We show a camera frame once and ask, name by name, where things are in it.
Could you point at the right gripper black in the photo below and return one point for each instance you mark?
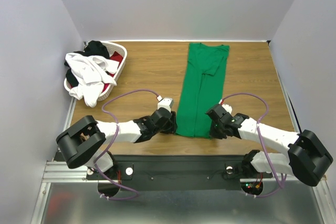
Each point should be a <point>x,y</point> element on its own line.
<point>214,128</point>

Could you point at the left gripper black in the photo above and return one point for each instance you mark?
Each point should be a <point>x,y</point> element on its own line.
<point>171,126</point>

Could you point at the green t shirt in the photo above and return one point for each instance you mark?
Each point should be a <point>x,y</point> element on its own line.
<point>202,88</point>

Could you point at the white t shirt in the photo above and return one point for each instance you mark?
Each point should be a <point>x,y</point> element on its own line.
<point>92,73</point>

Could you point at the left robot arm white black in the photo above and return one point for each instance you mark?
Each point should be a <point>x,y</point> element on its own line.
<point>80,144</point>

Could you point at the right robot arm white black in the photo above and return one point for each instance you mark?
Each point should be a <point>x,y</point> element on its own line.
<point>301,155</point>

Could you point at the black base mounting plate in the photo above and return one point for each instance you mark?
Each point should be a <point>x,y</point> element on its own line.
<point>178,172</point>

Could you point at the red t shirt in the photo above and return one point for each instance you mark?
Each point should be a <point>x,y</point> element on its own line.
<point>115,57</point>

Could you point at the black t shirt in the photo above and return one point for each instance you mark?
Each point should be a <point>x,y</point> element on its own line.
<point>93,48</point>

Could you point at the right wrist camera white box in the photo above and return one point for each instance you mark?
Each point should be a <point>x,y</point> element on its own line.
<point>227,107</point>

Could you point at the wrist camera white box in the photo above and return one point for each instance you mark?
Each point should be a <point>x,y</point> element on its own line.
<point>227,107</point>
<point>166,103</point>

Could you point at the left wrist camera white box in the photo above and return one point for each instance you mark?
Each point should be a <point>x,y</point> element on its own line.
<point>166,103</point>

